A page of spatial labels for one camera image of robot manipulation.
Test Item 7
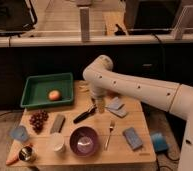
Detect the grey eraser block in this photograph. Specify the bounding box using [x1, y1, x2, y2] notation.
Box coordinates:
[50, 114, 65, 134]

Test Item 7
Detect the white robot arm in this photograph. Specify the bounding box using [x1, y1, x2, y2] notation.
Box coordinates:
[83, 55, 193, 171]

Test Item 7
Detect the white paper cup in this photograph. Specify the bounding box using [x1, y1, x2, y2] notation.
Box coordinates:
[49, 133, 65, 154]

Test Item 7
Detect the metal cup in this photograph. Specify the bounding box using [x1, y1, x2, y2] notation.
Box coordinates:
[18, 146, 36, 162]

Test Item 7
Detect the grey folded cloth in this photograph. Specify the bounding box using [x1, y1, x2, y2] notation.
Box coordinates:
[106, 97, 127, 118]

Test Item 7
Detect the silver fork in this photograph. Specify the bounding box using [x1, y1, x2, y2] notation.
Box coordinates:
[104, 120, 115, 150]

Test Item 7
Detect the purple bowl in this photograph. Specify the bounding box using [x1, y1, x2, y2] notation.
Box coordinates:
[69, 126, 99, 157]

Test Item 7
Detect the orange peach fruit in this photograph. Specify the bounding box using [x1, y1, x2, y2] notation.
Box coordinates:
[48, 90, 61, 101]

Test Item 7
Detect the green plastic tray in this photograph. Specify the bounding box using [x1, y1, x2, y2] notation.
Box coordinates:
[20, 73, 74, 109]

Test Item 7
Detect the blue sponge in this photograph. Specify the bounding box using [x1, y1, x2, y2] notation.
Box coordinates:
[123, 127, 143, 150]

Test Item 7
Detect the purple grapes bunch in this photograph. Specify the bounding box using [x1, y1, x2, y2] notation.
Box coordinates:
[29, 110, 48, 134]

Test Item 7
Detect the blue floor box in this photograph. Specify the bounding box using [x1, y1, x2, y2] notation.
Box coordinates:
[150, 133, 169, 153]

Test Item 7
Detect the black monitor right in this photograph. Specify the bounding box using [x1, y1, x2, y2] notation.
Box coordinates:
[123, 0, 181, 35]

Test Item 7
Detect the orange carrot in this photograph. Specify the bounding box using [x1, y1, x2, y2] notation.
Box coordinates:
[5, 143, 33, 166]

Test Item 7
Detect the grey vertical post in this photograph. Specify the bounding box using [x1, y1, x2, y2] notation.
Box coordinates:
[79, 7, 90, 42]

